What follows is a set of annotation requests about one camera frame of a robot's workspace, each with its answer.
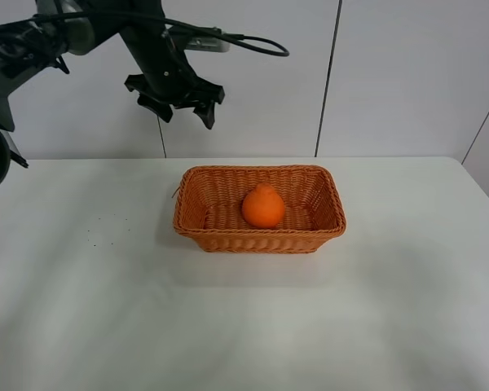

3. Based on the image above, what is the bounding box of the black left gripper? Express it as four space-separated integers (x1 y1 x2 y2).
120 19 224 130

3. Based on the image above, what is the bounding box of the orange with stem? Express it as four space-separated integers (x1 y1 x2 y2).
241 183 285 229

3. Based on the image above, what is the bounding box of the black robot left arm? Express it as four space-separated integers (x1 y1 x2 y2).
0 1 225 184

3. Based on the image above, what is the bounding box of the brown wicker basket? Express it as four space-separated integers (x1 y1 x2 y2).
173 165 346 254

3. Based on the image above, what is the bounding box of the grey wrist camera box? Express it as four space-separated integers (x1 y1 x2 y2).
183 28 230 53

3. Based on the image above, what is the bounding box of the black cable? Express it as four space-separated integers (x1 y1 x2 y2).
31 11 290 58

